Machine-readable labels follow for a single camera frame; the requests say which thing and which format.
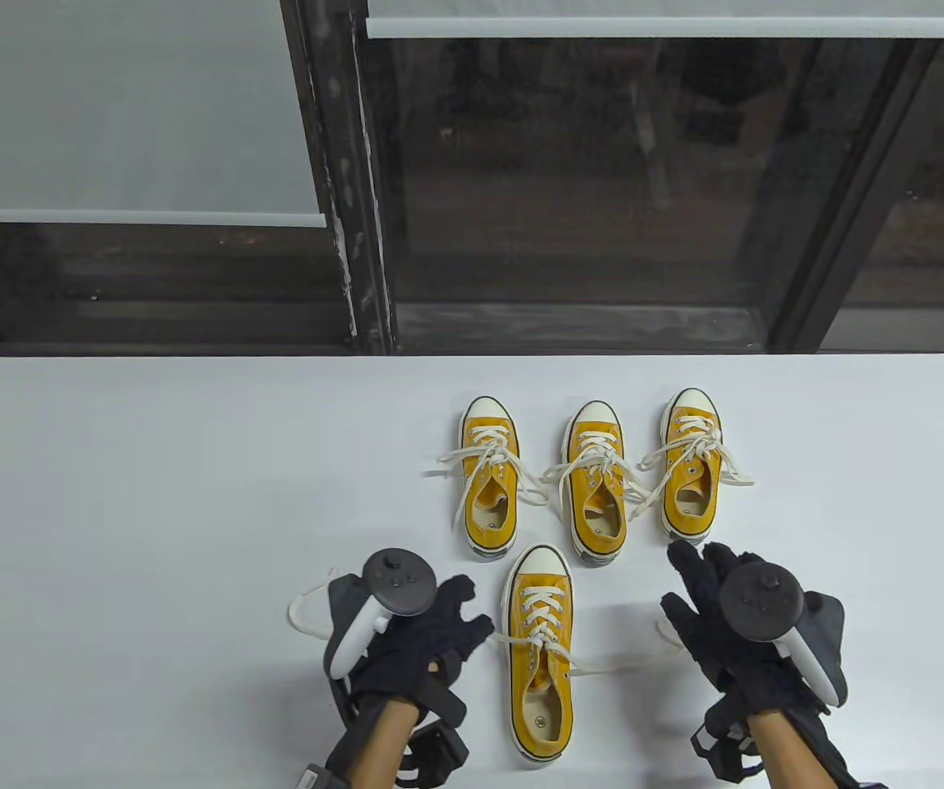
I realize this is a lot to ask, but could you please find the person's left hand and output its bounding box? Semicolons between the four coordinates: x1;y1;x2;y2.
349;575;496;708

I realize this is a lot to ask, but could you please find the person's right hand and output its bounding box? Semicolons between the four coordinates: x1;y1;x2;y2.
659;540;810;724

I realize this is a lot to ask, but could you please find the white shoe lace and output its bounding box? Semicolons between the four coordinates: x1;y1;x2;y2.
425;427;551;527
289;567;687;679
638;415;757;520
539;427;652;531

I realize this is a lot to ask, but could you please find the yellow canvas shoe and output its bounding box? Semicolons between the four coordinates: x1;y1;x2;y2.
562;400;629;568
661;388;724;545
460;396;520;560
503;544;576;769

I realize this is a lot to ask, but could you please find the person's left forearm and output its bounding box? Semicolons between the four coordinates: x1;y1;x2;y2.
349;699;423;789

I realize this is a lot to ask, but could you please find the person's right forearm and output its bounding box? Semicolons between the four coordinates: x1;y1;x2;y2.
743;711;818;789

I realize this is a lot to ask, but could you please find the white grey tracking controller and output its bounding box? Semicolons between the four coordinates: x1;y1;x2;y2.
326;548;437;679
719;559;849;709

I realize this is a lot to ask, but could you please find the white roller blind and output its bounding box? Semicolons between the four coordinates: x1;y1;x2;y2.
365;0;944;39
0;0;327;228

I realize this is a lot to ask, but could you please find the dark window frame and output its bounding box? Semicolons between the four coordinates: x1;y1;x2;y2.
0;0;944;358

